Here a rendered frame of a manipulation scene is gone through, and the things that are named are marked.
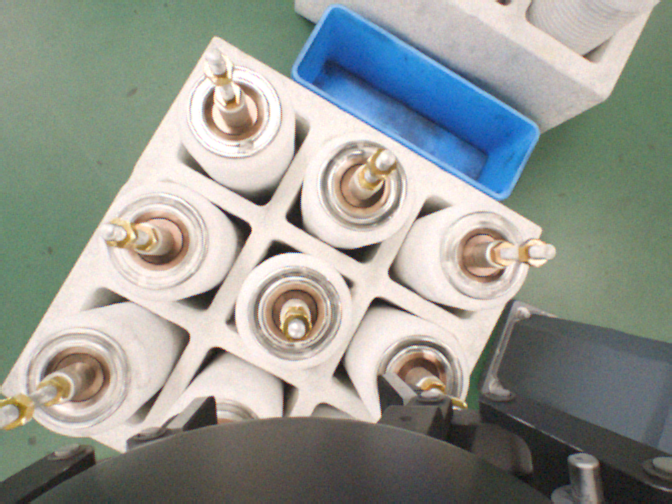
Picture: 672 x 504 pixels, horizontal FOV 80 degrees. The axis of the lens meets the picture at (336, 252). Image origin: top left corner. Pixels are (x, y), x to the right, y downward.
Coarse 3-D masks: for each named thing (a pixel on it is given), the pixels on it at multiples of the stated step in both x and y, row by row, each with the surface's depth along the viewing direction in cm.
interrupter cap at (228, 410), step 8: (216, 400) 31; (224, 400) 31; (232, 400) 31; (224, 408) 31; (232, 408) 31; (240, 408) 31; (248, 408) 31; (224, 416) 31; (232, 416) 31; (240, 416) 31; (248, 416) 31; (256, 416) 31
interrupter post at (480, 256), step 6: (498, 240) 31; (474, 246) 34; (480, 246) 33; (486, 246) 32; (492, 246) 31; (474, 252) 33; (480, 252) 32; (486, 252) 31; (474, 258) 33; (480, 258) 32; (486, 258) 31; (474, 264) 34; (480, 264) 33; (486, 264) 32; (492, 264) 31
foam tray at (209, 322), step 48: (288, 192) 40; (432, 192) 41; (480, 192) 42; (96, 240) 38; (288, 240) 40; (384, 240) 41; (96, 288) 38; (240, 288) 39; (384, 288) 40; (192, 336) 38; (240, 336) 39; (480, 336) 41; (288, 384) 50; (336, 384) 41
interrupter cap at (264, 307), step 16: (272, 272) 32; (288, 272) 32; (304, 272) 32; (256, 288) 32; (272, 288) 32; (288, 288) 32; (304, 288) 32; (320, 288) 32; (256, 304) 32; (272, 304) 32; (320, 304) 32; (336, 304) 32; (256, 320) 32; (272, 320) 32; (320, 320) 32; (336, 320) 32; (256, 336) 32; (272, 336) 32; (320, 336) 32; (272, 352) 32; (288, 352) 32; (304, 352) 32; (320, 352) 32
